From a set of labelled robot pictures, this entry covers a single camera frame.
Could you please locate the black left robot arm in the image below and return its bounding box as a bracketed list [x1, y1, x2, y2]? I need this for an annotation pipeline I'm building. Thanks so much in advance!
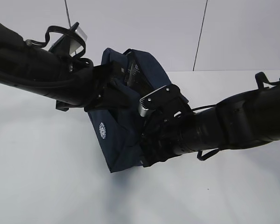
[0, 23, 131, 112]

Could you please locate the dark navy fabric bag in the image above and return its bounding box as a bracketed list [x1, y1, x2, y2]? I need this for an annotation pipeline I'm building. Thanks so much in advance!
[87, 48, 176, 173]

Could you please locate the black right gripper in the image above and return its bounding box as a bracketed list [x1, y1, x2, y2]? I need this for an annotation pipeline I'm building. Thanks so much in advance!
[140, 112, 196, 168]

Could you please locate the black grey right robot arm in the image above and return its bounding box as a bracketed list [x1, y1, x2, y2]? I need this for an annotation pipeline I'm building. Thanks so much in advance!
[139, 72, 280, 167]

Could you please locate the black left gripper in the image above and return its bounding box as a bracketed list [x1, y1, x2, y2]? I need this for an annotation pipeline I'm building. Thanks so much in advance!
[53, 60, 131, 112]

